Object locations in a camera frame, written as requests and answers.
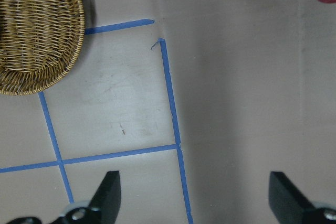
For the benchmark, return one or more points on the woven wicker basket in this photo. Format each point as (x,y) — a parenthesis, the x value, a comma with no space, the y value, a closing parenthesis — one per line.
(41,41)

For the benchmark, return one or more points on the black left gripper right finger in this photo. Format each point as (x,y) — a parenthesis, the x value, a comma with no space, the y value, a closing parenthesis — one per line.
(290,205)

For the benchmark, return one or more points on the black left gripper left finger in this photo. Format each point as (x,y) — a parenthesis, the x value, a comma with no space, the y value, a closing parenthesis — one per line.
(104,206)

